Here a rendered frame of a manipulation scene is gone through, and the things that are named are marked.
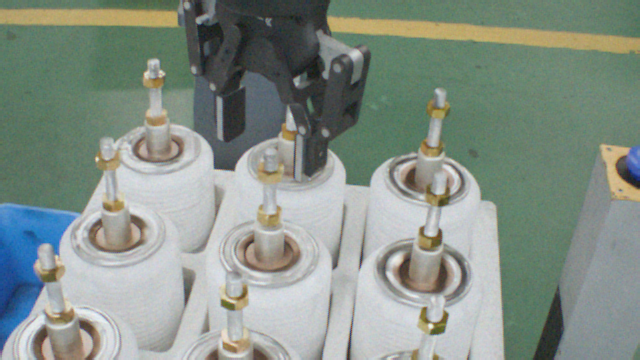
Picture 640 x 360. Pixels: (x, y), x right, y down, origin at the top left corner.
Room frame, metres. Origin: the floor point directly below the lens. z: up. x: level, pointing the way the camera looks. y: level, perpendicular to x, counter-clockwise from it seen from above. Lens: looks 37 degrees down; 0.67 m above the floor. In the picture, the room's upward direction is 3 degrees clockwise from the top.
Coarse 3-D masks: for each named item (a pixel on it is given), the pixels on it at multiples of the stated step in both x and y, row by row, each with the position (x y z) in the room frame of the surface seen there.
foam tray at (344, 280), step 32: (96, 192) 0.62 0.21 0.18; (224, 192) 0.63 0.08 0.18; (352, 192) 0.64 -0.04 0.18; (224, 224) 0.58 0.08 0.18; (352, 224) 0.59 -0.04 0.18; (480, 224) 0.60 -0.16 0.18; (192, 256) 0.54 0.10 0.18; (352, 256) 0.55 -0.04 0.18; (480, 256) 0.56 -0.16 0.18; (64, 288) 0.48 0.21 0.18; (192, 288) 0.50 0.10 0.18; (352, 288) 0.51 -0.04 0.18; (192, 320) 0.46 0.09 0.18; (352, 320) 0.50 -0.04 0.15; (480, 320) 0.48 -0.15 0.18; (160, 352) 0.42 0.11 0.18; (480, 352) 0.44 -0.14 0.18
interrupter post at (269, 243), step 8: (256, 224) 0.46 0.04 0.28; (280, 224) 0.47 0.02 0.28; (256, 232) 0.46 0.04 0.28; (264, 232) 0.46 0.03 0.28; (272, 232) 0.46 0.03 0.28; (280, 232) 0.46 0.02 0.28; (256, 240) 0.46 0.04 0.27; (264, 240) 0.46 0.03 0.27; (272, 240) 0.46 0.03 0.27; (280, 240) 0.46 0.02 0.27; (256, 248) 0.46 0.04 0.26; (264, 248) 0.46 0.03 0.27; (272, 248) 0.46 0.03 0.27; (280, 248) 0.46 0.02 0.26; (256, 256) 0.46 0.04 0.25; (264, 256) 0.46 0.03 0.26; (272, 256) 0.46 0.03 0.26; (280, 256) 0.46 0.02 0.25
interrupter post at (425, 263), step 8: (416, 240) 0.46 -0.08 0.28; (416, 248) 0.45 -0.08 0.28; (424, 248) 0.45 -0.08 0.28; (440, 248) 0.45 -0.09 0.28; (416, 256) 0.45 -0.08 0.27; (424, 256) 0.44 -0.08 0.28; (432, 256) 0.44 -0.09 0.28; (440, 256) 0.45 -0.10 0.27; (416, 264) 0.45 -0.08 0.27; (424, 264) 0.44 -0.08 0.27; (432, 264) 0.44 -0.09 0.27; (416, 272) 0.45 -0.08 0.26; (424, 272) 0.44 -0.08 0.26; (432, 272) 0.44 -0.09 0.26; (416, 280) 0.44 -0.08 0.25; (424, 280) 0.44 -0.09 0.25; (432, 280) 0.44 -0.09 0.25
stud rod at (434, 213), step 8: (440, 176) 0.45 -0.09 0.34; (432, 184) 0.45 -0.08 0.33; (440, 184) 0.45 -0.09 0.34; (440, 192) 0.45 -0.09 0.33; (432, 208) 0.45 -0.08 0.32; (440, 208) 0.45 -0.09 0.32; (432, 216) 0.45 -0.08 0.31; (440, 216) 0.45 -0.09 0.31; (432, 224) 0.45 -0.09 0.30; (432, 232) 0.45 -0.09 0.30; (432, 248) 0.45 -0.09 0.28
